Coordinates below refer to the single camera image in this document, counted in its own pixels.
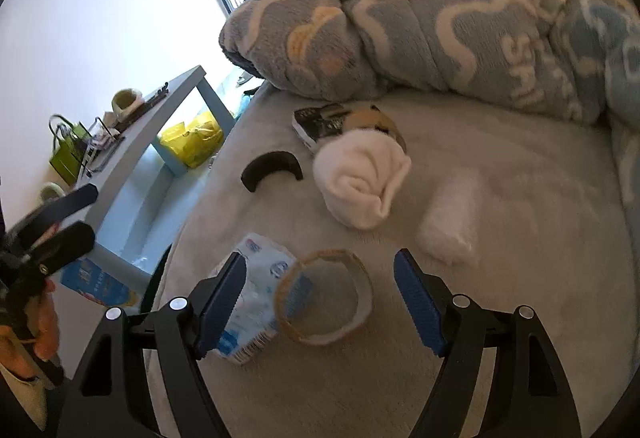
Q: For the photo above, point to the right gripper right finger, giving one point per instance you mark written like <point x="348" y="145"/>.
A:
<point x="529" y="394"/>

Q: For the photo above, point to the yellow plastic bag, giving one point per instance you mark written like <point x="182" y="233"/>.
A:
<point x="195" y="142"/>

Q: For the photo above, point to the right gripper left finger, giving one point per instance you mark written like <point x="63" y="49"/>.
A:
<point x="109" y="395"/>

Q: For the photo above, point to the white sock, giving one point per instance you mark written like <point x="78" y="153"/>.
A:
<point x="359" y="174"/>

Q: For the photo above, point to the black face tissue pack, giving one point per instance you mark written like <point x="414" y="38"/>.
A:
<point x="316" y="125"/>

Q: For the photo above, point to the green slipper far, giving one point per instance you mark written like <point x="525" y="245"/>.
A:
<point x="125" y="102"/>

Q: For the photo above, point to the blue wavy fleece blanket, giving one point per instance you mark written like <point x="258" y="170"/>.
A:
<point x="571" y="59"/>

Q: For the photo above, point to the blue box on floor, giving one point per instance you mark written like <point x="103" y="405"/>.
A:
<point x="91" y="282"/>

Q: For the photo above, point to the bed with grey cover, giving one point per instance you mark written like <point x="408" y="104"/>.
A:
<point x="553" y="236"/>

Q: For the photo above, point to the light blue low table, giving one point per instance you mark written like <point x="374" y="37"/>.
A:
<point x="145" y="194"/>

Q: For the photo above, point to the white blue tissue pack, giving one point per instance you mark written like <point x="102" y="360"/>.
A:
<point x="252" y="324"/>

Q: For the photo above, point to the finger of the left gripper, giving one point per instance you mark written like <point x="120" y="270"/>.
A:
<point x="60" y="250"/>
<point x="39" y="221"/>

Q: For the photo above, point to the wooden sticks bundle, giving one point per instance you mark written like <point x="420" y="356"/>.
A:
<point x="146" y="106"/>

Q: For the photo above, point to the person's left hand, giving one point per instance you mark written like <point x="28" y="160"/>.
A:
<point x="43" y="322"/>

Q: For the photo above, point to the green gift bag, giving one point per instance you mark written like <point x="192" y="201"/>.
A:
<point x="69" y="146"/>

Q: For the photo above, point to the brown tape roll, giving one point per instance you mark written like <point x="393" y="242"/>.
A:
<point x="371" y="118"/>
<point x="324" y="297"/>

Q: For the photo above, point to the black wire stand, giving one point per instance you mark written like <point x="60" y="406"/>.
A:
<point x="97" y="146"/>

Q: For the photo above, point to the black curved plastic piece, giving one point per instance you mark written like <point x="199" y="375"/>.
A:
<point x="266" y="164"/>

